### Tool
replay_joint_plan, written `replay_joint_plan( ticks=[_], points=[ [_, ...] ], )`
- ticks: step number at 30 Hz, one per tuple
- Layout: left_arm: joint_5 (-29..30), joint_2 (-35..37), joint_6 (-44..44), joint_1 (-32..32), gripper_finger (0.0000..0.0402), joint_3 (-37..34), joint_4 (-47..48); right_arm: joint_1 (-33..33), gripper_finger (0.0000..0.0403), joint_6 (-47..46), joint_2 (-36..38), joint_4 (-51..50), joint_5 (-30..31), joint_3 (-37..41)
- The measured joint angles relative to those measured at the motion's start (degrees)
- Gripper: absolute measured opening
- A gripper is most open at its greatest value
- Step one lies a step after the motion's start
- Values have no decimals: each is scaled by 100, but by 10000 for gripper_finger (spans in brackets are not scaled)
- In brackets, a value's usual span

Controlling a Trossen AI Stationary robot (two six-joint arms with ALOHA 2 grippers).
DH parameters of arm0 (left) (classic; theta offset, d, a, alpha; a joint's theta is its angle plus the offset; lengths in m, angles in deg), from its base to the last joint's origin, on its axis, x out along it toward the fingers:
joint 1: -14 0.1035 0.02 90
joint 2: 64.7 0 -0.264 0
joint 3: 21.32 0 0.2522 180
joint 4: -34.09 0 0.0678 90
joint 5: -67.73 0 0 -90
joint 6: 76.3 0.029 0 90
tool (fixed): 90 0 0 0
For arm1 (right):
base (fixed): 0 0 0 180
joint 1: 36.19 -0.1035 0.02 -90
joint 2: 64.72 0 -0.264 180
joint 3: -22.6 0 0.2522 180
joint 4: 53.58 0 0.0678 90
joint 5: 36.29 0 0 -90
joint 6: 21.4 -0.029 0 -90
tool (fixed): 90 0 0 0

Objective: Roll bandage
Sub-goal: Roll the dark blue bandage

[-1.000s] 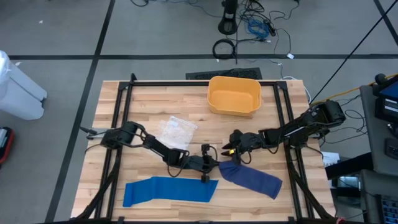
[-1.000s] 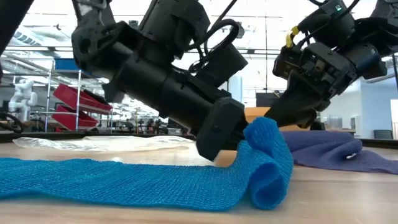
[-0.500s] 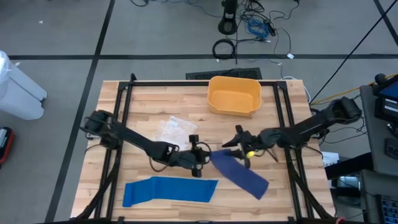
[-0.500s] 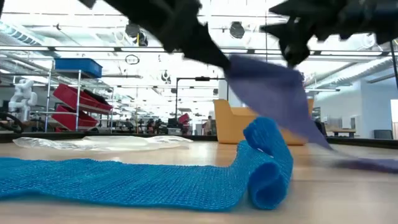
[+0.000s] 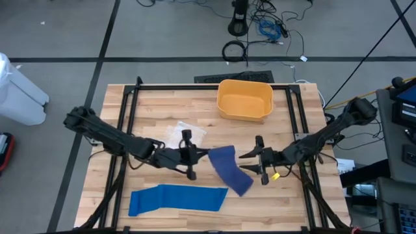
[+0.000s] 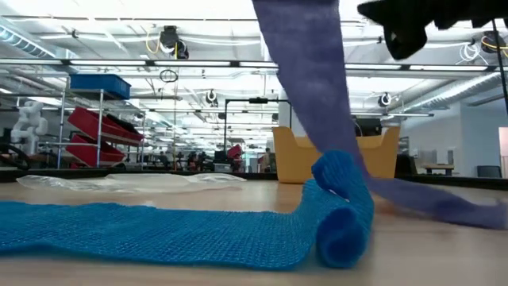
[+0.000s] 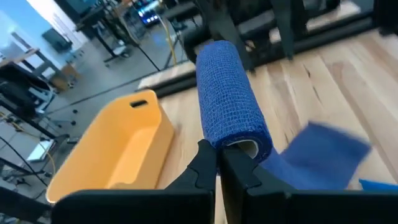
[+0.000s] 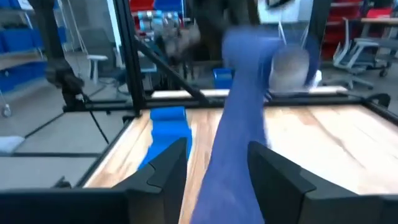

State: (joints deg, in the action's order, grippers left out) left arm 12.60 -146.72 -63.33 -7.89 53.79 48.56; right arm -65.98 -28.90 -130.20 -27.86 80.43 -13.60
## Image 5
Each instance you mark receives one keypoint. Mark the black aluminium table frame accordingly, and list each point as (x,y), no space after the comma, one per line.
(211,87)

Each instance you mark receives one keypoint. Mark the white waste bin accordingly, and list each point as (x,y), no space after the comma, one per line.
(19,97)

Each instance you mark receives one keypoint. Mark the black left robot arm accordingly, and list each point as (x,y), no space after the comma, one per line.
(107,133)

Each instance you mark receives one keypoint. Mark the red black case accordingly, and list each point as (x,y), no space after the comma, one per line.
(9,152)

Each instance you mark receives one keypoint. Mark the black round knob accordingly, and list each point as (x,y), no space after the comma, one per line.
(398,82)

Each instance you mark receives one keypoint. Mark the black power strip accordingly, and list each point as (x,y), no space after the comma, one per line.
(282,29)

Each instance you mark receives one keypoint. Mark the black flat panel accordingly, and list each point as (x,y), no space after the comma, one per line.
(364,174)

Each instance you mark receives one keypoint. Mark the black keyboard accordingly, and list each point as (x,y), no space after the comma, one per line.
(227,78)

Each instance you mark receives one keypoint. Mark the bright blue elastic bandage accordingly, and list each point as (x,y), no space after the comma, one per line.
(178,198)

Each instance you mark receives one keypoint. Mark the black controller box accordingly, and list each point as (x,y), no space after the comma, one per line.
(409,156)

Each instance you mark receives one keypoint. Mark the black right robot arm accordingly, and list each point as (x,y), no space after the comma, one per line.
(325,135)

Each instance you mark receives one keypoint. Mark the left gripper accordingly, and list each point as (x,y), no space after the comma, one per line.
(187,156)

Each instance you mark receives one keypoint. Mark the black stand base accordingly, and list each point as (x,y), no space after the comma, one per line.
(238,26)

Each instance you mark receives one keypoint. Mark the yellow plastic bin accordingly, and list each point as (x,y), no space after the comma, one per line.
(243,104)

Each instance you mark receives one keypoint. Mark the grey equipment cart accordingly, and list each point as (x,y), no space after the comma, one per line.
(390,146)

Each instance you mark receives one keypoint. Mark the black monitor device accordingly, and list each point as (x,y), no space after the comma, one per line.
(406,110)

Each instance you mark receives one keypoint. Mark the small white adapter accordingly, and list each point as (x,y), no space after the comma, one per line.
(303,58)

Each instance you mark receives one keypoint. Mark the dark grey equipment box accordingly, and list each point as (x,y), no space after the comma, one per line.
(386,201)

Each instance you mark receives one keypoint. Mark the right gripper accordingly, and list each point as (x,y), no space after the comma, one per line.
(269,157)

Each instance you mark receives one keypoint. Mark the white paper sheet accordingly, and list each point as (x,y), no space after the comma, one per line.
(346,164)

